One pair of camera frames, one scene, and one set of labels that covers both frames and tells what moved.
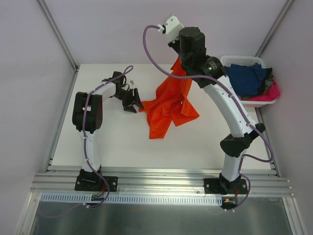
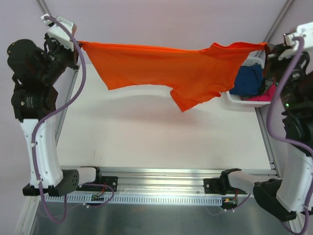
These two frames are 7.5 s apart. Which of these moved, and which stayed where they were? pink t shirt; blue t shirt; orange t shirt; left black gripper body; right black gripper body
Moved: right black gripper body; left black gripper body; orange t shirt
Stayed: pink t shirt; blue t shirt
